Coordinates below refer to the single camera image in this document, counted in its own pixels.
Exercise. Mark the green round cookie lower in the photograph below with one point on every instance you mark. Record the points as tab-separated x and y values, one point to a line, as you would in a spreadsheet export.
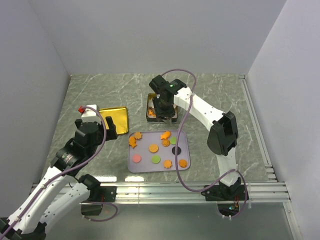
155	159

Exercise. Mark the orange waffle cookie centre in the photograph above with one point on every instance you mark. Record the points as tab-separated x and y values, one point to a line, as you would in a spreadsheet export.
153	148

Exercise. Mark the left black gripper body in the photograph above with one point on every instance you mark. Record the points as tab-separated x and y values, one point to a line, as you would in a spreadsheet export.
101	136

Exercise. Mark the orange fish cookie top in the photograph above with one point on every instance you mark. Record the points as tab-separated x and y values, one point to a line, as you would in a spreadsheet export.
165	135

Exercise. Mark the gold cookie tin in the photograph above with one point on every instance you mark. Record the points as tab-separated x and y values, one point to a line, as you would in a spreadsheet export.
157	120

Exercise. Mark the lavender tray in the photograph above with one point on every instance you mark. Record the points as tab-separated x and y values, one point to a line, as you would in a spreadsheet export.
153	137

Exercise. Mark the orange fish cookie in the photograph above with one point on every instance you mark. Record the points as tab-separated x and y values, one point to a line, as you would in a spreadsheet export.
132	142
151	112
165	135

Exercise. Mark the pink round cookie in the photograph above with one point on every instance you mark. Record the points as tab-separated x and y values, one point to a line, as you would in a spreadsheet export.
136	158

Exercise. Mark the orange swirl cookie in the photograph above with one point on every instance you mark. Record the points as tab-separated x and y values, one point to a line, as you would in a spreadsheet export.
166	142

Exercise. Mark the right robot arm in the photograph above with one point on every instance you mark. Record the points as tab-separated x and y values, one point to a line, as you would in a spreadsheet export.
222	127

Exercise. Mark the orange flower cookie top-left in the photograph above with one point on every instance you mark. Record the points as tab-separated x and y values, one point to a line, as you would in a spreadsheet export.
138	135

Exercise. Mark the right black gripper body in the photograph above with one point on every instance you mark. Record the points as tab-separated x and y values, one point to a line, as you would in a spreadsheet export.
164	110

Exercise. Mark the orange flower cookie lower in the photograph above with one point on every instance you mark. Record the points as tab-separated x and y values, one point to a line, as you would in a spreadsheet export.
167	164

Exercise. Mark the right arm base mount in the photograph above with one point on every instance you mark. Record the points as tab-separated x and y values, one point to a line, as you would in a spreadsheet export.
228	198

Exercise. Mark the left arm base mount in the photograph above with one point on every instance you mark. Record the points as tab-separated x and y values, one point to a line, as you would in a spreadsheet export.
98	198

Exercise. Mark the green round cookie upper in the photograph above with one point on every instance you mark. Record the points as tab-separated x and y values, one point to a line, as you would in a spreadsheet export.
173	140

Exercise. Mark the orange flower cookie corner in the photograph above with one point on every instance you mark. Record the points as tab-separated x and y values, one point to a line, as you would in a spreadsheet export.
183	163

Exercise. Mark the metal tongs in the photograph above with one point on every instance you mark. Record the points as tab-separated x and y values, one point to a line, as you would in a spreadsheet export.
167	120

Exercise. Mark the green round cookie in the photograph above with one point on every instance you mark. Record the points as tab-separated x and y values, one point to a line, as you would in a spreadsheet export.
155	159
173	140

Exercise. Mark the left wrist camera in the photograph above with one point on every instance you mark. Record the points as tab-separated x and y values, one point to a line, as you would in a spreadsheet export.
87	115

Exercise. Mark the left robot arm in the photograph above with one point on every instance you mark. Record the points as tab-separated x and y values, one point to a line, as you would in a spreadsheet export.
42	210

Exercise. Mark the gold tin lid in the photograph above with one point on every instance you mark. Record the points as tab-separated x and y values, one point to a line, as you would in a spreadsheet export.
119	115

